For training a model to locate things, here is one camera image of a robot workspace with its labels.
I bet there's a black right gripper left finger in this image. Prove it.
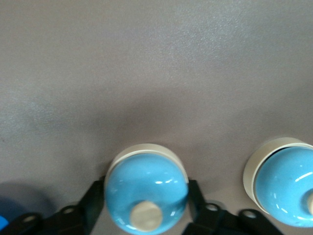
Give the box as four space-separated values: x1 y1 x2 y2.
0 175 106 235

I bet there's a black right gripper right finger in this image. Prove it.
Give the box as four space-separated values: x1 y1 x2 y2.
185 180 286 235

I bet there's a scuffed light blue call bell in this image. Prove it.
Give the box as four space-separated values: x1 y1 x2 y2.
244 137 313 227

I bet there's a blue plastic tray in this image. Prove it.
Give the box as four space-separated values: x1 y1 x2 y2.
0 215 10 232

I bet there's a brown table cover sheet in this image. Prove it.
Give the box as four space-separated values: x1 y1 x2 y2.
0 0 313 235

